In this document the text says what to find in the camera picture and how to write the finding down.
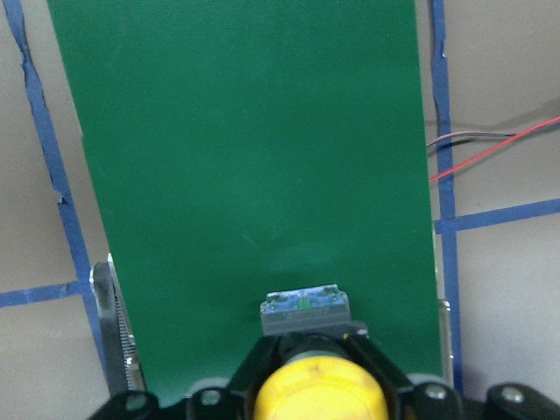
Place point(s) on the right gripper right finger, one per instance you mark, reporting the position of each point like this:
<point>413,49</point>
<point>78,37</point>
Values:
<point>364,352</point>

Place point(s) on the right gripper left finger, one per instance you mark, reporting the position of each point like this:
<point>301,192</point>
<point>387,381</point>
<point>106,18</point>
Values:
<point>261,362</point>

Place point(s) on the yellow push button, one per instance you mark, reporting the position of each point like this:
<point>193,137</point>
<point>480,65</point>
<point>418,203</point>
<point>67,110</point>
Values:
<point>316,379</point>

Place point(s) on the green conveyor belt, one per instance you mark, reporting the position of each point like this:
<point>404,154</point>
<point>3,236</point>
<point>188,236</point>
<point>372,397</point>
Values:
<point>242,147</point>

